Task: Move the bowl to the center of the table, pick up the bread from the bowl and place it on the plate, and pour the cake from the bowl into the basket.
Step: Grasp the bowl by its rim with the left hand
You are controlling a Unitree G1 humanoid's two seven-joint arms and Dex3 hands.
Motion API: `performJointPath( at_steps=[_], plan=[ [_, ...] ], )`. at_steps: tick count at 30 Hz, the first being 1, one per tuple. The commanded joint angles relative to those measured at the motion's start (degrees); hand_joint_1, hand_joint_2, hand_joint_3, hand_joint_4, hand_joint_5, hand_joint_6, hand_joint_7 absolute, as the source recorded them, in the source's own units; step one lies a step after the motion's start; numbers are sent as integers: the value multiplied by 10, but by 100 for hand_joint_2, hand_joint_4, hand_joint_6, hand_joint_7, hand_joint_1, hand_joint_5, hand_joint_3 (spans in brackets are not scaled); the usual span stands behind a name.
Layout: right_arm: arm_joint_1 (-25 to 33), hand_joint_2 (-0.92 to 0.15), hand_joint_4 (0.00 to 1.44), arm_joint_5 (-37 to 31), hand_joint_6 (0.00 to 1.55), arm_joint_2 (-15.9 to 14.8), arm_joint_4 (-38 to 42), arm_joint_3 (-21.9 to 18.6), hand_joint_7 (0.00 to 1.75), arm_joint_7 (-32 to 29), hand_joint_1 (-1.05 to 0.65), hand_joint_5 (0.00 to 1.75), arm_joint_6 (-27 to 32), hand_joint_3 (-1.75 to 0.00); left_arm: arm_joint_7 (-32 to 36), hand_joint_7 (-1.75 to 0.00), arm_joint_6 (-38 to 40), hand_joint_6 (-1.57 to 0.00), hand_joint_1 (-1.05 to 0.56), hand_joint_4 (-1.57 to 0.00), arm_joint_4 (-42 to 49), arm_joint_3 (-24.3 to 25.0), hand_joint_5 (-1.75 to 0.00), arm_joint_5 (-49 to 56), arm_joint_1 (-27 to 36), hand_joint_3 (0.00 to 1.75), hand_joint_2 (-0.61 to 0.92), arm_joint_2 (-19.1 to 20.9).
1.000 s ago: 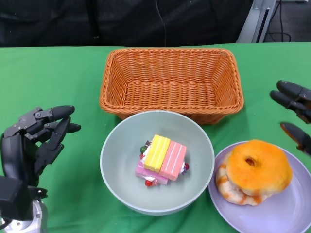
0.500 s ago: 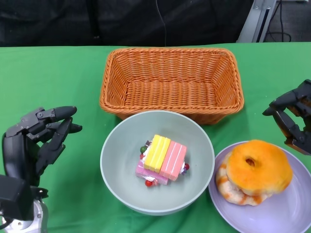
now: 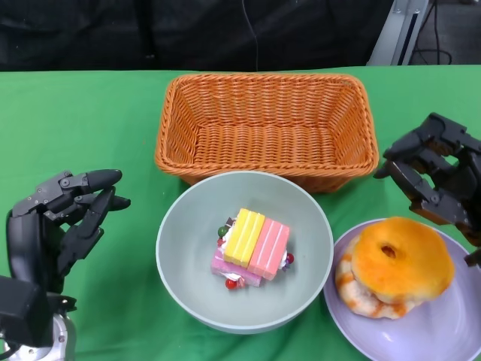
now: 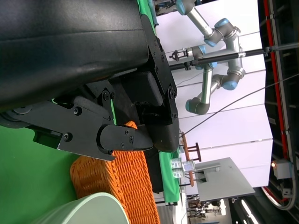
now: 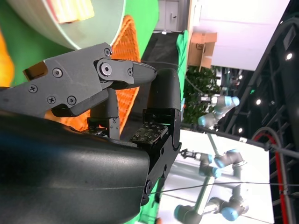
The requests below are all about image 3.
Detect orange wicker basket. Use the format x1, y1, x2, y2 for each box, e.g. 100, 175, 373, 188
154, 73, 380, 195

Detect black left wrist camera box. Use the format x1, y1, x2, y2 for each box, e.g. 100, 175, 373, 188
0, 276, 78, 349

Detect grey metal stand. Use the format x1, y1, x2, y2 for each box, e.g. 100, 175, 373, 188
366, 0, 429, 67

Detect orange striped ring bread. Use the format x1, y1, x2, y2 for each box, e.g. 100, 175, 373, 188
335, 235, 424, 320

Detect black floor cables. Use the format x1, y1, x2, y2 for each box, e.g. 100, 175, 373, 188
411, 0, 452, 65

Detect magenta pink cake slice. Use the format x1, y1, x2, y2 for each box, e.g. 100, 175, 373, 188
211, 247, 264, 290

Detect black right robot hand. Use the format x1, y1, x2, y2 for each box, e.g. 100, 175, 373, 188
374, 111, 481, 251

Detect orange oval bread loaf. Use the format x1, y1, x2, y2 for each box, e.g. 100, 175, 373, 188
352, 217, 455, 305

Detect pink yellow striped cake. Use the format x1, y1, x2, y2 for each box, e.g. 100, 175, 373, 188
223, 208, 291, 281

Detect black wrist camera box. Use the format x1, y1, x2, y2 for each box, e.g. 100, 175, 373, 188
0, 276, 78, 349
464, 248, 481, 270

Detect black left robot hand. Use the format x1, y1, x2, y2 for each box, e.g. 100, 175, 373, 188
5, 168, 132, 294

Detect lavender plate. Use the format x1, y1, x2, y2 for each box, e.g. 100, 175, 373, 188
322, 217, 481, 361

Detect pale green bowl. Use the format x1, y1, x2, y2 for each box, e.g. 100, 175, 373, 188
156, 171, 334, 335

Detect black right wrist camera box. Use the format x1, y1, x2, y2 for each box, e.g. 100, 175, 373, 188
464, 248, 481, 270

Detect black backdrop cloth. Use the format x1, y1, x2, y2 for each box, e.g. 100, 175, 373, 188
0, 0, 392, 72

